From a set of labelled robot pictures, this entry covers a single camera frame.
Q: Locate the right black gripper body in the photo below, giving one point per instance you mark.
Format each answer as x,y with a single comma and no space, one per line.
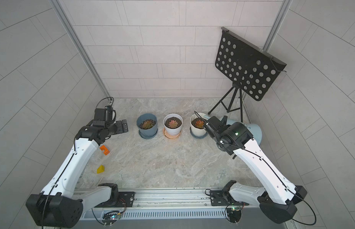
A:
219,140

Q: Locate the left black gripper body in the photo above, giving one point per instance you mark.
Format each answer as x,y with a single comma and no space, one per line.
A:
114,128

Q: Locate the light green watering can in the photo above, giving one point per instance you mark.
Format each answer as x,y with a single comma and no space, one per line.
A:
253,128

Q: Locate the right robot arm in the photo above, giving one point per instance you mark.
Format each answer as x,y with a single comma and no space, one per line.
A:
238,141

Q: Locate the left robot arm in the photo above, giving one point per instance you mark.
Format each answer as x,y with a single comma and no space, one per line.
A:
55,205

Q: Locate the cream right plant pot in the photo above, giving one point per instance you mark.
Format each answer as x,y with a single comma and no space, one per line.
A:
196,125

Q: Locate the orange block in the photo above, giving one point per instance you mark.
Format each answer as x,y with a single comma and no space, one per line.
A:
105,150

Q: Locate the blue-grey plant pot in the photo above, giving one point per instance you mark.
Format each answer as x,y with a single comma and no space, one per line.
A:
147,126

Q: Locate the white middle plant pot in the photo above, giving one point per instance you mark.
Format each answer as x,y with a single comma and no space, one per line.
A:
173,123

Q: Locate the yellow block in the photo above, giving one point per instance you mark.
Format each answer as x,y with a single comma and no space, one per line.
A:
100,169

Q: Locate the terracotta saucer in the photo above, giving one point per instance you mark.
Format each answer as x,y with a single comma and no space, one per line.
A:
169,136

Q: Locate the black perforated music stand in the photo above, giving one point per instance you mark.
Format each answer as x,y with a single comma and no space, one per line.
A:
250,69

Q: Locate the right circuit board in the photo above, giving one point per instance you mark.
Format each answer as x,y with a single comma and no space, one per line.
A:
233,215

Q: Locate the circuit board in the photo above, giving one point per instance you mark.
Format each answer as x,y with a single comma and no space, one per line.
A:
110,218
233,215

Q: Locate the left circuit board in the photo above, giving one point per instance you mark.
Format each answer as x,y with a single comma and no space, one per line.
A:
110,218

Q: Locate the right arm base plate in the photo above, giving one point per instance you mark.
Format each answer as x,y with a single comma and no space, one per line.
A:
220,198

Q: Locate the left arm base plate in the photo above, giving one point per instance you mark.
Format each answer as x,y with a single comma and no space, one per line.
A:
125,199

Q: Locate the aluminium mounting rail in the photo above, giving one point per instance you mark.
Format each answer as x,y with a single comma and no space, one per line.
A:
181,198

